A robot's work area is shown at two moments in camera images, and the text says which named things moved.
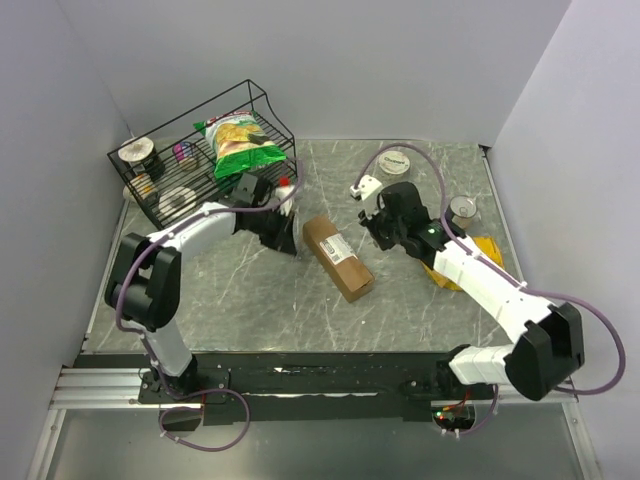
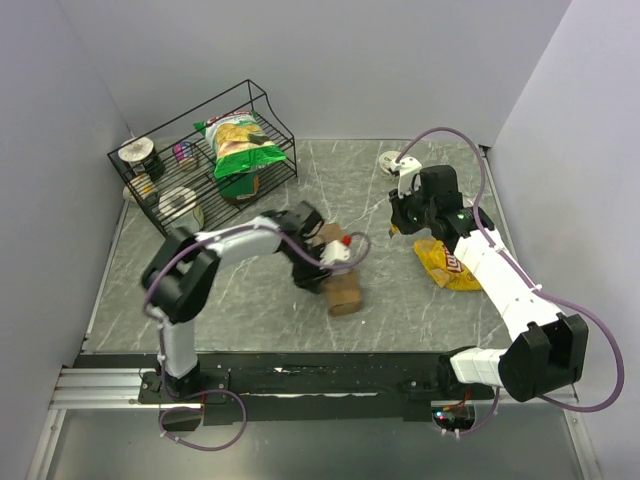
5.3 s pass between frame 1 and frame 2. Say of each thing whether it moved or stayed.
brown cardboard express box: moved
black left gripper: moved
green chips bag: stayed
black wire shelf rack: stayed
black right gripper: moved
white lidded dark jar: stayed
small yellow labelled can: stayed
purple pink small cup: stayed
